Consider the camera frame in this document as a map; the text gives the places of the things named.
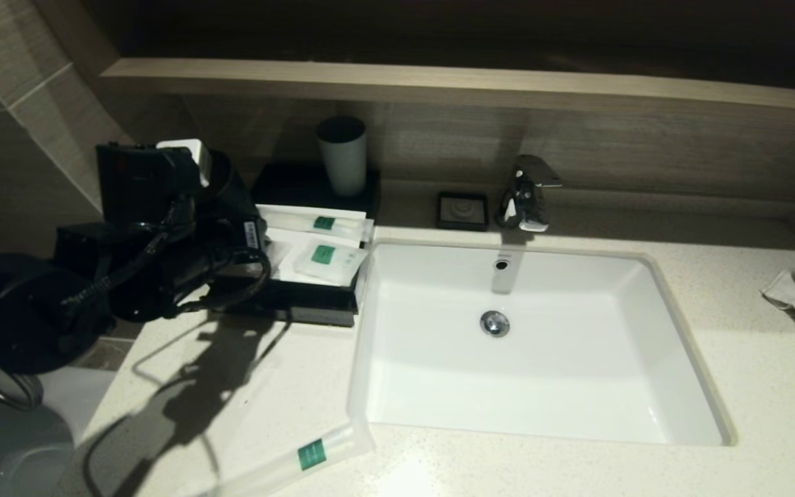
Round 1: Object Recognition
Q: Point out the black square soap dish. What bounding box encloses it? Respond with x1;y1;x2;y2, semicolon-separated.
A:
436;191;489;232

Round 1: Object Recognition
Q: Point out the white cup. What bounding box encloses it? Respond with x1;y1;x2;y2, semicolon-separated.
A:
316;116;369;199

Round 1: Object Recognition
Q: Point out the white bathtub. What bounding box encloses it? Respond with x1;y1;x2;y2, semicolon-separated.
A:
0;366;121;497

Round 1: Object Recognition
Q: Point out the long clear packet green label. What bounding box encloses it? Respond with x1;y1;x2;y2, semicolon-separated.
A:
197;421;376;497
259;205;375;243

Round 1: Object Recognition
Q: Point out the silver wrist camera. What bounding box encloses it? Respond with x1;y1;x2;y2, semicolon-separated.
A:
155;138;213;188

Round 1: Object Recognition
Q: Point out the chrome sink drain plug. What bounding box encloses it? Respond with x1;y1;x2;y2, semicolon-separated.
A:
480;311;511;338

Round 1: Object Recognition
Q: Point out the wooden wall shelf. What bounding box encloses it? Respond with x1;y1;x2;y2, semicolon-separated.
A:
101;58;795;115

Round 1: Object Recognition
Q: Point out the black amenity tray with packets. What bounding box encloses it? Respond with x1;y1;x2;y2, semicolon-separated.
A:
208;204;373;328

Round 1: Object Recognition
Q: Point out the white ceramic sink basin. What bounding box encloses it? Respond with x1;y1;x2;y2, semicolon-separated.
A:
346;238;738;447

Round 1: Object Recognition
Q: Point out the chrome sink faucet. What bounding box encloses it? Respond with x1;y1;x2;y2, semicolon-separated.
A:
493;155;564;233

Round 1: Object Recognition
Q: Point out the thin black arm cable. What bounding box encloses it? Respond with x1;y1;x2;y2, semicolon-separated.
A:
201;243;275;315

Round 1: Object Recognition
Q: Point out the flat small packet green label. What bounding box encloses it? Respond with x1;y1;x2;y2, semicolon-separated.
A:
292;237;369;286

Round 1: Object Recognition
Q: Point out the metal shower hose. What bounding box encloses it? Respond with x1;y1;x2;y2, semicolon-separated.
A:
0;355;45;413

